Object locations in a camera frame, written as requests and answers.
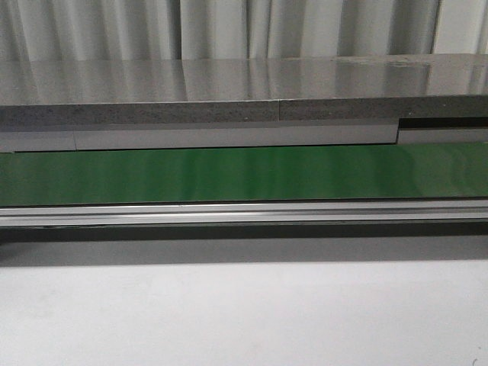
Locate green conveyor belt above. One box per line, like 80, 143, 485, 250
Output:
1, 143, 487, 207

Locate grey conveyor rear rail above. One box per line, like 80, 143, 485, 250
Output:
1, 117, 487, 153

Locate aluminium conveyor front rail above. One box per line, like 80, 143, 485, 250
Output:
1, 198, 487, 228

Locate white pleated curtain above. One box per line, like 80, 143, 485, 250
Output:
1, 1, 487, 61

